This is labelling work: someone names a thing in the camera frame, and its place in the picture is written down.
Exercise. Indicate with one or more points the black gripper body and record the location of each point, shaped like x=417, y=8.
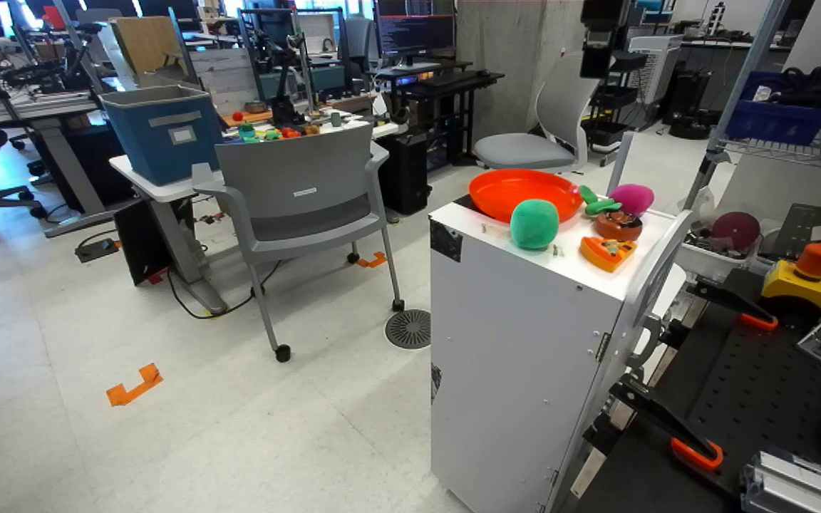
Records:
x=601, y=14

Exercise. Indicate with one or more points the black desktop robot arm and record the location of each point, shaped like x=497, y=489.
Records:
x=284, y=78

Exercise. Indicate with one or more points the orange plate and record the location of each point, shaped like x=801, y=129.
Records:
x=517, y=194

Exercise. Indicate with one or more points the black perforated plate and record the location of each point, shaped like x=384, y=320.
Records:
x=802, y=228

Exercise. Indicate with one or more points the white appliance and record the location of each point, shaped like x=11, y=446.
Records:
x=653, y=68

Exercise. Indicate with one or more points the black cart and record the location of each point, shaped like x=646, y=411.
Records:
x=613, y=107

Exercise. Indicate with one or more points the white office chair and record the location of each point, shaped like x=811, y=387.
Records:
x=560, y=114

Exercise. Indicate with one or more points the black desk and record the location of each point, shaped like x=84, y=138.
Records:
x=446, y=82

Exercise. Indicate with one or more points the pink plush toy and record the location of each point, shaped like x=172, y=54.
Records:
x=632, y=198

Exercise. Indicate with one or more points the monitor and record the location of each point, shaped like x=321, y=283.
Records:
x=415, y=34

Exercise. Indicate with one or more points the green toy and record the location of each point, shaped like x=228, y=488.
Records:
x=598, y=206

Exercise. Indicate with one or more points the blue crate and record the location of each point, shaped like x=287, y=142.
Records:
x=774, y=117

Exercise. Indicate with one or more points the brown toy donut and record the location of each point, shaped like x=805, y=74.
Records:
x=618, y=226

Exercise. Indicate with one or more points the green plush ball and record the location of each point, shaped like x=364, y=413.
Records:
x=534, y=224

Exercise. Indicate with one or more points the orange toy pizza slice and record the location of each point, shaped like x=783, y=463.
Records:
x=606, y=253

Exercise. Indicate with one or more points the black computer tower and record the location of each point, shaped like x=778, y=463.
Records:
x=403, y=171

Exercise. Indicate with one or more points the white bin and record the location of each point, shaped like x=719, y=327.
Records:
x=703, y=260

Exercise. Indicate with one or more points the yellow emergency stop button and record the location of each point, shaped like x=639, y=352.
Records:
x=806, y=281

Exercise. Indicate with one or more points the white cabinet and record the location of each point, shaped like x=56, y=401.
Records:
x=517, y=342

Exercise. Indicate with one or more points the grey chair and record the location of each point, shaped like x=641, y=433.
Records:
x=303, y=192

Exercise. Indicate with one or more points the row of small toys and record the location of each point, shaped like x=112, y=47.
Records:
x=275, y=132

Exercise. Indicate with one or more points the round floor drain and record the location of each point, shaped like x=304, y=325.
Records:
x=408, y=328

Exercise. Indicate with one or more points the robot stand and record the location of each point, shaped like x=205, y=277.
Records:
x=745, y=399

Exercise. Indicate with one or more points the blue storage bin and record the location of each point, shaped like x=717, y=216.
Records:
x=164, y=135

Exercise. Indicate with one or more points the wooden board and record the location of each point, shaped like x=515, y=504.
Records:
x=147, y=43

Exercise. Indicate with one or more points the black power strip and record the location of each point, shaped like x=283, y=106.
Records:
x=97, y=249

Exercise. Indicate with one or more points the grey desk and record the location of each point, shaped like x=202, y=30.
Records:
x=54, y=135

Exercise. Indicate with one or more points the aluminium rail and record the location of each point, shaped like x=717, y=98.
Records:
x=795, y=488

